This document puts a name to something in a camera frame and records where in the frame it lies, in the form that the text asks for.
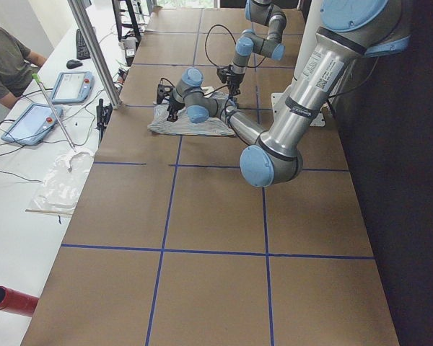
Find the black tool on desk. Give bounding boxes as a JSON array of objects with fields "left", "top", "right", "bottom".
[{"left": 96, "top": 98, "right": 113, "bottom": 146}]

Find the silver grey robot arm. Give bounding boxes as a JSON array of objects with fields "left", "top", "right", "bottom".
[
  {"left": 157, "top": 1, "right": 413, "bottom": 187},
  {"left": 220, "top": 1, "right": 287, "bottom": 97}
]

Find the black keyboard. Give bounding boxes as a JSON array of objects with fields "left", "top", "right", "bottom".
[{"left": 75, "top": 29, "right": 91, "bottom": 60}]

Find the aluminium extrusion frame post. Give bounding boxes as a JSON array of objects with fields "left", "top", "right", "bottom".
[{"left": 68, "top": 0, "right": 121, "bottom": 109}]

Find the navy white striped polo shirt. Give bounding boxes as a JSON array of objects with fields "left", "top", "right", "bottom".
[{"left": 148, "top": 87, "right": 235, "bottom": 136}]

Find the seated person in grey shirt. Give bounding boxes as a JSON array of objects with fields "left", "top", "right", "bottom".
[{"left": 0, "top": 27, "right": 47, "bottom": 109}]

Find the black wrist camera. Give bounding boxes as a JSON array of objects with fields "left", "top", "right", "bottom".
[
  {"left": 216, "top": 66, "right": 231, "bottom": 84},
  {"left": 156, "top": 83, "right": 175, "bottom": 105}
]

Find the blue teach pendant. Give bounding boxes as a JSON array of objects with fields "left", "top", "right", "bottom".
[
  {"left": 1, "top": 103, "right": 57, "bottom": 146},
  {"left": 51, "top": 71, "right": 94, "bottom": 105}
]

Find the red cylinder tube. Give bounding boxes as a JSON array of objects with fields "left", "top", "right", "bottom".
[{"left": 0, "top": 286, "right": 39, "bottom": 317}]

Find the far blue teach pendant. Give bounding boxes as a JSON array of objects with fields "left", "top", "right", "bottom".
[{"left": 51, "top": 71, "right": 94, "bottom": 105}]

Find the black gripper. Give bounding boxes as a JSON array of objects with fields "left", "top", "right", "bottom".
[
  {"left": 167, "top": 93, "right": 183, "bottom": 121},
  {"left": 227, "top": 71, "right": 244, "bottom": 101}
]

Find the black braided right cable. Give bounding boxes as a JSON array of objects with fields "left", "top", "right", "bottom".
[{"left": 160, "top": 77, "right": 237, "bottom": 120}]

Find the black braided cable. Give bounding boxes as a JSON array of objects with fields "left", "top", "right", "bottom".
[
  {"left": 160, "top": 77, "right": 237, "bottom": 120},
  {"left": 204, "top": 24, "right": 239, "bottom": 71}
]

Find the near blue teach pendant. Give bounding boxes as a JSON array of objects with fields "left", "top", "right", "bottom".
[{"left": 1, "top": 103, "right": 57, "bottom": 146}]

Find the metal rod with green tip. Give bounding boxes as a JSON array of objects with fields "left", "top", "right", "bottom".
[{"left": 32, "top": 74, "right": 76, "bottom": 151}]

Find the clear plastic bag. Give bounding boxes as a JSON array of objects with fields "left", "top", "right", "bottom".
[{"left": 25, "top": 148, "right": 94, "bottom": 216}]

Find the white side desk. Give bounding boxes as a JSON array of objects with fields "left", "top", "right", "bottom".
[{"left": 0, "top": 0, "right": 152, "bottom": 346}]

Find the black braided left cable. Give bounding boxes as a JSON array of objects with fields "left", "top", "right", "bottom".
[{"left": 204, "top": 24, "right": 239, "bottom": 71}]

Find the black computer mouse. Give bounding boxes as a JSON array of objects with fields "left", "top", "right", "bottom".
[{"left": 66, "top": 59, "right": 83, "bottom": 69}]

